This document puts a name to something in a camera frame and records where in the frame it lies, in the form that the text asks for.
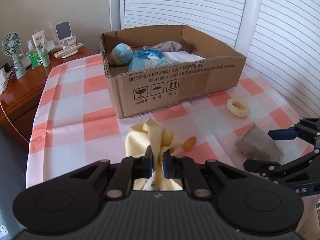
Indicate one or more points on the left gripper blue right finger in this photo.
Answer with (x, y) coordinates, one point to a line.
(186, 170)

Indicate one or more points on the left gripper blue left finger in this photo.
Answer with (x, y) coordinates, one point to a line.
(126, 172)

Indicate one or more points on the orange small toy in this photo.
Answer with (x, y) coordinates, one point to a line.
(189, 143)

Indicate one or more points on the yellow cloth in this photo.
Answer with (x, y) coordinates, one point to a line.
(149, 133)

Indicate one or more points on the grey fabric pouch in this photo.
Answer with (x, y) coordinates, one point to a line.
(169, 46)
(258, 145)

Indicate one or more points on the cream hair scrunchie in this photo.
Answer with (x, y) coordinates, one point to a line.
(238, 107)

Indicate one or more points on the blue surgical mask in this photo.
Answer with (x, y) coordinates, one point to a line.
(138, 64)

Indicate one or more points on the white cloth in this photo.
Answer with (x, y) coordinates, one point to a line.
(181, 56)

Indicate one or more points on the blue white plush toy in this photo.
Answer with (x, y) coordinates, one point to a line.
(121, 54)

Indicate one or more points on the blue tassel sachet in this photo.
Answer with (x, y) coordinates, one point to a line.
(151, 56)

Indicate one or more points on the brown hair scrunchie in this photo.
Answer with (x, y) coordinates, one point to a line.
(185, 46)

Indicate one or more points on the pink checkered tablecloth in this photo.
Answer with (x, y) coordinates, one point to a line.
(75, 123)

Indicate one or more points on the brown cardboard box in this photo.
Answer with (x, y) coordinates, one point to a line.
(144, 91)

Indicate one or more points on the grey blue bedding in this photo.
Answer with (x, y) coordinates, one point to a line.
(13, 172)

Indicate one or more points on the wooden nightstand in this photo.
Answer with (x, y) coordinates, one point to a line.
(21, 98)

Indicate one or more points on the white remote control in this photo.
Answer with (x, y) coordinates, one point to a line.
(68, 51)

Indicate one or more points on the green small bottle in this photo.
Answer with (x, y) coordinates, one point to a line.
(33, 55)

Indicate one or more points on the green tube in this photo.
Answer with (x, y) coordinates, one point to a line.
(43, 54)

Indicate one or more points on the phone stand with mirror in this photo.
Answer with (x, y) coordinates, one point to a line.
(64, 33)

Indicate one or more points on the white louvered door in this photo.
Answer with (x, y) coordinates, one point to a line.
(280, 38)

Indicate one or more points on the white power adapter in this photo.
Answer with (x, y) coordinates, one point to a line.
(4, 79)

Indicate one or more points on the white cosmetic box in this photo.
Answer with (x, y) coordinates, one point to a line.
(39, 37)

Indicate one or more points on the green handheld fan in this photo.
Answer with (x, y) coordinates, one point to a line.
(11, 46)

